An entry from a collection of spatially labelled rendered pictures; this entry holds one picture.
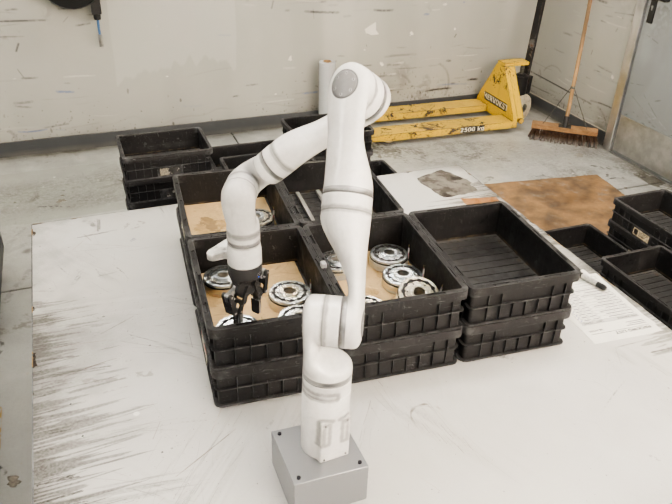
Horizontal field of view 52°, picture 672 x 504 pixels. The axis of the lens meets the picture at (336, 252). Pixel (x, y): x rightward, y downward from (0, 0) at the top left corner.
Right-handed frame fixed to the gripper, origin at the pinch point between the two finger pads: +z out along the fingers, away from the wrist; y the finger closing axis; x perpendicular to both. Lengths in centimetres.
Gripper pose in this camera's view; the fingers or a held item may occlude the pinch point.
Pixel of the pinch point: (247, 313)
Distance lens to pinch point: 157.5
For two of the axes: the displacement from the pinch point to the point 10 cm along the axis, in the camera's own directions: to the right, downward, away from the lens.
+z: -0.3, 8.5, 5.2
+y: 5.5, -4.2, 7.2
